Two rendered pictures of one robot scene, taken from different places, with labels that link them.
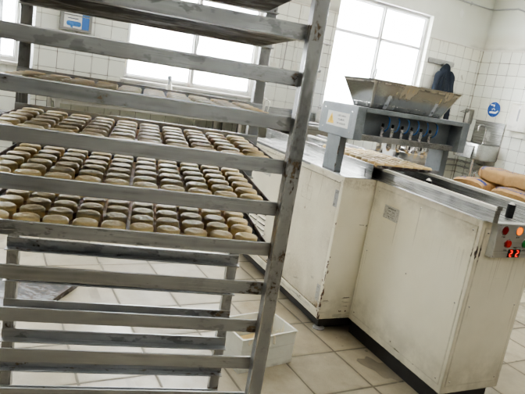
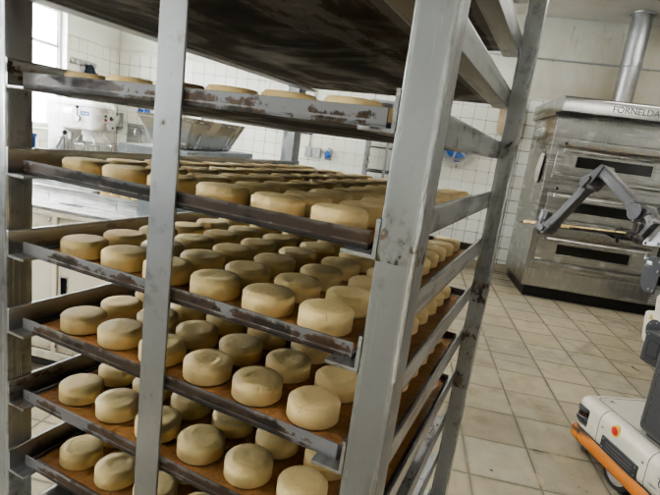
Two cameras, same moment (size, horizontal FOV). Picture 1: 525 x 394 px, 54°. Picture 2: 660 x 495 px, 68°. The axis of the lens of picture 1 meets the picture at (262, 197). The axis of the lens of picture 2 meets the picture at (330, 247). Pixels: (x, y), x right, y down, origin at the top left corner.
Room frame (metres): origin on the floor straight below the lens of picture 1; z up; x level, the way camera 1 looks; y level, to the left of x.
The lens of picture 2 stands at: (0.73, 0.85, 1.29)
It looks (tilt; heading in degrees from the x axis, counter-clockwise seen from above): 12 degrees down; 308
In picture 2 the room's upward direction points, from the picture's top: 8 degrees clockwise
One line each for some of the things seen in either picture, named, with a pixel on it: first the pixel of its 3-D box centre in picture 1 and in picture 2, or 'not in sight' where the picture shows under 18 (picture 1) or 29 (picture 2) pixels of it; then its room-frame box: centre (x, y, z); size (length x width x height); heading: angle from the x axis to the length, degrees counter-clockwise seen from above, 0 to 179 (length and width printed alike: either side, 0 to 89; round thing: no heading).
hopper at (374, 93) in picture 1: (400, 98); (194, 134); (2.80, -0.63, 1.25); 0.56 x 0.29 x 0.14; 116
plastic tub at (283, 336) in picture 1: (255, 340); not in sight; (2.18, -0.07, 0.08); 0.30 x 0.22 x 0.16; 127
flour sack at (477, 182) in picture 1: (486, 185); not in sight; (6.13, -2.59, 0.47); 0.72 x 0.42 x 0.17; 120
